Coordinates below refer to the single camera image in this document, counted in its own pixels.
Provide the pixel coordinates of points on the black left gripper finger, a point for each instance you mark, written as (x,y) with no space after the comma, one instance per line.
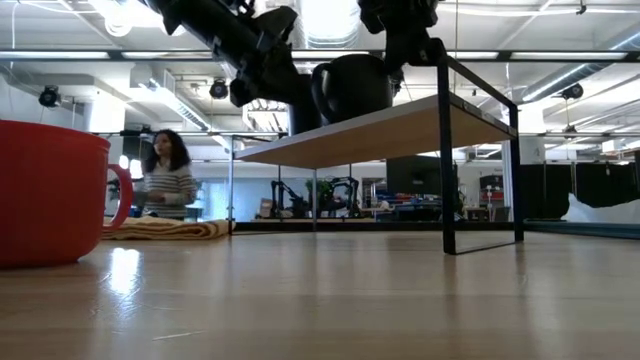
(287,87)

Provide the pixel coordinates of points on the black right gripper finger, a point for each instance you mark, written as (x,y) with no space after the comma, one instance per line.
(398,52)
(427,52)

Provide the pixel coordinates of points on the tall black cup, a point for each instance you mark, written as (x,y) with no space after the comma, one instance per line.
(306,115)

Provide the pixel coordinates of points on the black mug yellow inside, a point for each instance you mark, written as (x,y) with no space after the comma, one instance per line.
(352,87)

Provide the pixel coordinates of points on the red mug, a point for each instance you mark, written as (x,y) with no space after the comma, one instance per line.
(45,200)

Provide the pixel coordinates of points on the black background robot arm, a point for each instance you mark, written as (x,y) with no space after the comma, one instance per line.
(345,192)
(282,200)

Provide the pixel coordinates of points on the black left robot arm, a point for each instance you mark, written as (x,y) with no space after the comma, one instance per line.
(200,20)

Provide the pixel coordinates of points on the black ceiling spotlight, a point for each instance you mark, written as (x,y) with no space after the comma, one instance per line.
(49,96)
(572,91)
(218,89)

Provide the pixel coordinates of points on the black background monitor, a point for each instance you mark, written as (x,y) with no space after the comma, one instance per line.
(412,175)

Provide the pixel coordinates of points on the person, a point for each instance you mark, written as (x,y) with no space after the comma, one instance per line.
(169,185)

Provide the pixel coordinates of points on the black background curtain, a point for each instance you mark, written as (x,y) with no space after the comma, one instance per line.
(550,190)

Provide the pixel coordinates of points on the yellow folded towel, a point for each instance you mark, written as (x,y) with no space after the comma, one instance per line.
(165,229)

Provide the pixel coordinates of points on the white crumpled plastic bag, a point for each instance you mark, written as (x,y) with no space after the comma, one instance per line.
(595,215)

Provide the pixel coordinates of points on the silver ventilation duct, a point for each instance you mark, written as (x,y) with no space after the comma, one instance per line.
(330,25)

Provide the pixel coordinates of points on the wooden shelf black metal frame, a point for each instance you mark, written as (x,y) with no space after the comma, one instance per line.
(380,135)

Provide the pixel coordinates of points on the black aluminium table frame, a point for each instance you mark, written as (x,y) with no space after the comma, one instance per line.
(350,226)

